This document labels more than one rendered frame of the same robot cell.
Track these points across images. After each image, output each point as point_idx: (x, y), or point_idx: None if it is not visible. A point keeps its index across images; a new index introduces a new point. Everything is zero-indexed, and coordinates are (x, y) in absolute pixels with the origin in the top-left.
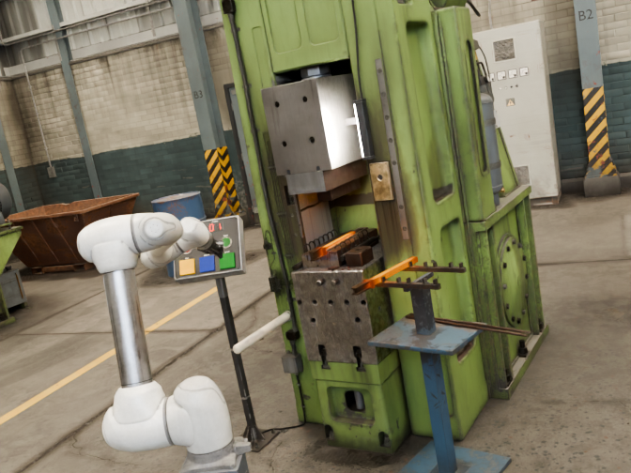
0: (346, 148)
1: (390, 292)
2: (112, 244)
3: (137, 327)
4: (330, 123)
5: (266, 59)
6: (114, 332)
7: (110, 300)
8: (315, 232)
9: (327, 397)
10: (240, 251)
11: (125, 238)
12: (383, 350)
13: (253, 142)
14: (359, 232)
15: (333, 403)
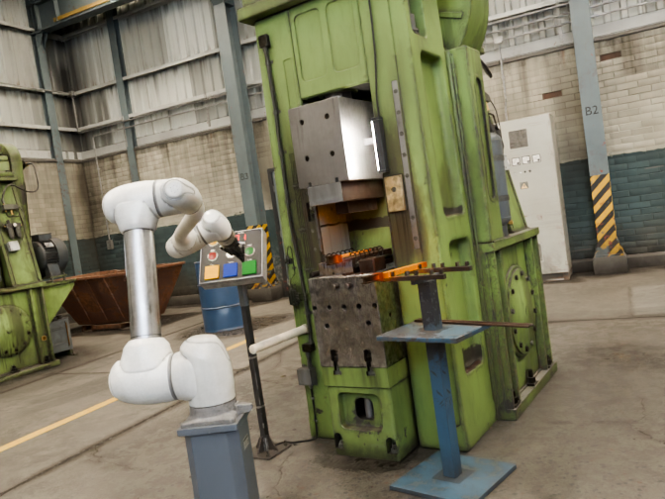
0: (363, 165)
1: (401, 301)
2: (134, 203)
3: (150, 282)
4: (349, 139)
5: (295, 87)
6: (128, 287)
7: (128, 256)
8: (333, 249)
9: (337, 404)
10: (262, 258)
11: (146, 199)
12: (393, 355)
13: (279, 163)
14: (374, 247)
15: (343, 411)
